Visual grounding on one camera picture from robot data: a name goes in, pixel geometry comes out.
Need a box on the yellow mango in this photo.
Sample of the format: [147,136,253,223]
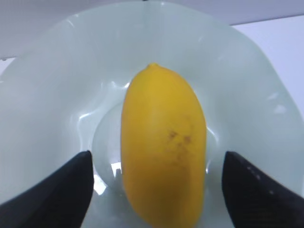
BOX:
[121,63,207,228]

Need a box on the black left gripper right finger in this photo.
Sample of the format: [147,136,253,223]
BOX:
[223,152,304,228]

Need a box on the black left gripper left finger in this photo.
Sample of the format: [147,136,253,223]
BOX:
[0,151,93,228]

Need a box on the pale green wavy plate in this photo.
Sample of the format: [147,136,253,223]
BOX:
[0,1,304,228]

